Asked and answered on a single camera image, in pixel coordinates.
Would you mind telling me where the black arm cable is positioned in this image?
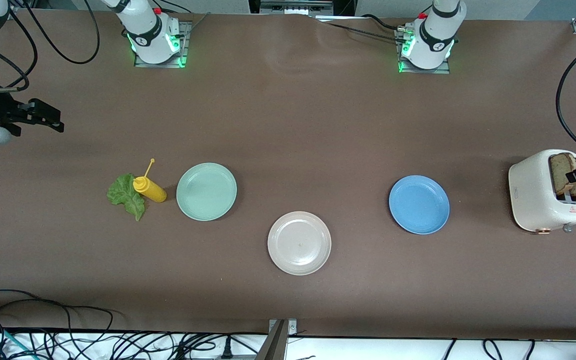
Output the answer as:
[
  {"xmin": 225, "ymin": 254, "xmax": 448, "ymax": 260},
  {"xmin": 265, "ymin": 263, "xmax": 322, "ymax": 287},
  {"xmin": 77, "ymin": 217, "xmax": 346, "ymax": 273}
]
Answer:
[
  {"xmin": 20, "ymin": 0, "xmax": 101, "ymax": 65},
  {"xmin": 0, "ymin": 10, "xmax": 39, "ymax": 94}
]

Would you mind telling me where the blue plate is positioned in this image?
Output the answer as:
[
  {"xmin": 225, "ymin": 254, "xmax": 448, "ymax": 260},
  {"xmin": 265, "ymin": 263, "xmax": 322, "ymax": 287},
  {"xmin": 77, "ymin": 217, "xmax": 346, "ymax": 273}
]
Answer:
[{"xmin": 388, "ymin": 175, "xmax": 451, "ymax": 236}]

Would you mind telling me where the green plate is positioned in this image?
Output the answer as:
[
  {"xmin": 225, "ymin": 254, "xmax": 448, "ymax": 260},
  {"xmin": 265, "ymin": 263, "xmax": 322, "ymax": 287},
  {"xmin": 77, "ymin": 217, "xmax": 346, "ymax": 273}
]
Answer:
[{"xmin": 176, "ymin": 162, "xmax": 238, "ymax": 222}]

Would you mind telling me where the green lettuce leaf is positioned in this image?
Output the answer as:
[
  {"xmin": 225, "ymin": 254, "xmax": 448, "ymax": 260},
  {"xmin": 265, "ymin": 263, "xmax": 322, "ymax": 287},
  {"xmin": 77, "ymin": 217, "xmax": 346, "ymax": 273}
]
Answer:
[{"xmin": 106, "ymin": 173, "xmax": 147, "ymax": 222}]

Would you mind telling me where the black equipment rack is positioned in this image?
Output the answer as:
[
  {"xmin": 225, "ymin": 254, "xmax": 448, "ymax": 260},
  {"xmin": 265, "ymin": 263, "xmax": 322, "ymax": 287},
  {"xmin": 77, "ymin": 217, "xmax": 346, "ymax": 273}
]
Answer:
[{"xmin": 248, "ymin": 0, "xmax": 356, "ymax": 16}]

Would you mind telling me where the long black looped cable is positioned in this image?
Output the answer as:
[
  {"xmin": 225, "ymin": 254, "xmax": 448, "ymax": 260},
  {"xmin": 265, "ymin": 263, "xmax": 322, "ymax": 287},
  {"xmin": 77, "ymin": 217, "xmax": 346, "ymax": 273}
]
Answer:
[{"xmin": 0, "ymin": 289, "xmax": 115, "ymax": 360}]

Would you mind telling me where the white toaster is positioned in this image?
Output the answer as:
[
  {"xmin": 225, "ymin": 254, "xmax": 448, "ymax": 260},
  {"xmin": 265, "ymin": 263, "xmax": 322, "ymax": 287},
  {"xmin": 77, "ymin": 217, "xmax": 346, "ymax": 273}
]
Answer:
[{"xmin": 508, "ymin": 149, "xmax": 576, "ymax": 235}]

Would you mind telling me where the yellow mustard squeeze bottle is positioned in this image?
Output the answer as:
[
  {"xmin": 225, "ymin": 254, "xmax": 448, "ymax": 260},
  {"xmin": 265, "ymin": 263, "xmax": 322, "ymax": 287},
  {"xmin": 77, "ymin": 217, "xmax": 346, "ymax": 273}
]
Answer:
[{"xmin": 132, "ymin": 158, "xmax": 168, "ymax": 204}]

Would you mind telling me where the aluminium post profile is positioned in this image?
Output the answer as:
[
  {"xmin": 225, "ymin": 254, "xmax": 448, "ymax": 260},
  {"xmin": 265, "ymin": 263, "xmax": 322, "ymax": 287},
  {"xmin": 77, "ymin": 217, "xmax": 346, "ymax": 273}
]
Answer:
[{"xmin": 255, "ymin": 320, "xmax": 289, "ymax": 360}]

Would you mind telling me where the metal corner bracket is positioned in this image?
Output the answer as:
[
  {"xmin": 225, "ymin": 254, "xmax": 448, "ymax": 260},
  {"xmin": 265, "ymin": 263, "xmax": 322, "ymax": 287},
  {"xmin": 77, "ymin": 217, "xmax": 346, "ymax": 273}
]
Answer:
[{"xmin": 268, "ymin": 318, "xmax": 298, "ymax": 336}]

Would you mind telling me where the beige plate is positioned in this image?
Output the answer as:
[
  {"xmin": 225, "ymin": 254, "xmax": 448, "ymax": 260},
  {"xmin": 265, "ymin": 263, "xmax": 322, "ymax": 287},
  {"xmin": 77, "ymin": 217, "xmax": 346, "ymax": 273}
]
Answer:
[{"xmin": 267, "ymin": 211, "xmax": 332, "ymax": 276}]

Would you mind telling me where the black base cable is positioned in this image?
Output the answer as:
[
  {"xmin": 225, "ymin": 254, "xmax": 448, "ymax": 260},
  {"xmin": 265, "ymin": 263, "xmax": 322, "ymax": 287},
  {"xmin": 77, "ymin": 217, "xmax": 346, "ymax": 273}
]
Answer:
[
  {"xmin": 360, "ymin": 14, "xmax": 406, "ymax": 32},
  {"xmin": 324, "ymin": 22, "xmax": 408, "ymax": 44}
]

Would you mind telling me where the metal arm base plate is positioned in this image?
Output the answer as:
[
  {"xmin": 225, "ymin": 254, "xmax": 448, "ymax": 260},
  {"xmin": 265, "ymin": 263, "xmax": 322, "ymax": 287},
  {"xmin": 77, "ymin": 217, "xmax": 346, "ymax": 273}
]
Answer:
[
  {"xmin": 397, "ymin": 27, "xmax": 452, "ymax": 76},
  {"xmin": 134, "ymin": 20, "xmax": 190, "ymax": 69}
]

